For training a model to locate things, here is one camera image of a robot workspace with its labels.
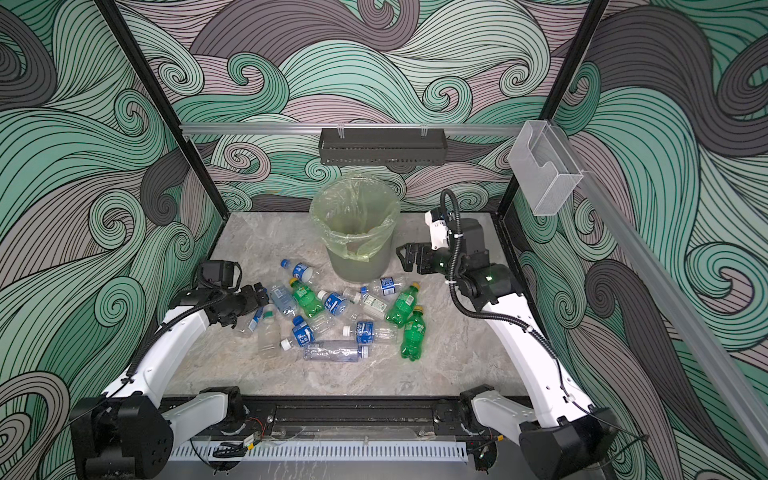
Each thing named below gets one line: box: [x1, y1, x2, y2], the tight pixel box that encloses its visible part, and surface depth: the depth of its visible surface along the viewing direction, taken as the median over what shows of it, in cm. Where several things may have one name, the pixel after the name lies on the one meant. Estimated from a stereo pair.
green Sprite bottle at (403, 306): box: [385, 282, 421, 328], surface depth 91 cm
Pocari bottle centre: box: [342, 320, 399, 345], surface depth 85 cm
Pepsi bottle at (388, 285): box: [380, 276, 403, 296], surface depth 95 cm
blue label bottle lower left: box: [292, 315, 315, 347], surface depth 85 cm
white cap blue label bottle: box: [316, 290, 348, 316], surface depth 91 cm
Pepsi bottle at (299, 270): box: [280, 259, 313, 283], surface depth 100 cm
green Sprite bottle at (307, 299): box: [290, 277, 325, 318], surface depth 93 cm
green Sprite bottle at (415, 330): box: [401, 306, 426, 362], surface depth 86 cm
